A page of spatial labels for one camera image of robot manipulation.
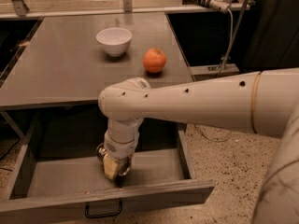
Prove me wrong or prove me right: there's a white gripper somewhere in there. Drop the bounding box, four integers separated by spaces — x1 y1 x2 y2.
103 133 139 180

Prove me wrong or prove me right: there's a crushed orange soda can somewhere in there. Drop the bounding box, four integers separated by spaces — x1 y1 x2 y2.
96 143 132 179

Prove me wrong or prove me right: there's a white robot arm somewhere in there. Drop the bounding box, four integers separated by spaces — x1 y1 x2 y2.
98 68 299 224

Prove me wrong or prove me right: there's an open grey top drawer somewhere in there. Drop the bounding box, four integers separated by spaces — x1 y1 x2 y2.
0 105 215 224

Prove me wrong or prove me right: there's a grey cabinet counter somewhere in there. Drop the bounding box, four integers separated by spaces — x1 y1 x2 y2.
0 12 192 110

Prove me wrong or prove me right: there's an orange fruit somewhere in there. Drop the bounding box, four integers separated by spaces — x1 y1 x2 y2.
143 48 166 74

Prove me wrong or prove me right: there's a white ceramic bowl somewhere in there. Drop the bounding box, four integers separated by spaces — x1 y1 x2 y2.
96 27 133 57

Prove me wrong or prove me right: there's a white striped handheld device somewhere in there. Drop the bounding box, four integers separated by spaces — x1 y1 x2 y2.
181 0 231 15

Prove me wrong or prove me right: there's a black drawer handle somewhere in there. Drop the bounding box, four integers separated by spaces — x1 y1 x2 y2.
85 201 122 219

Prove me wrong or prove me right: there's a white cable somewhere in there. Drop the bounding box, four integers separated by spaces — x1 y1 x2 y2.
199 7 235 143

